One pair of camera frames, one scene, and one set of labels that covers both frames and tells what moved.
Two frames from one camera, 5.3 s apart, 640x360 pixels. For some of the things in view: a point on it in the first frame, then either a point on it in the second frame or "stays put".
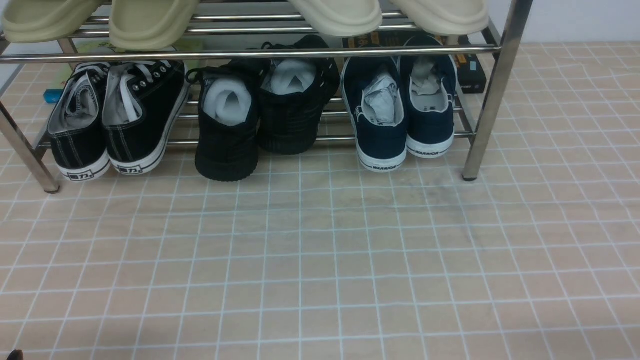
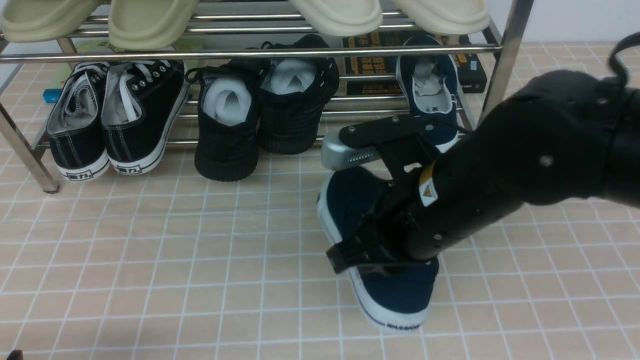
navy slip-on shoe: x=430 y=84 stays put
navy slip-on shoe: x=372 y=89 → x=396 y=297
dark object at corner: x=16 y=354 stays put
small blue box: x=52 y=96 stays put
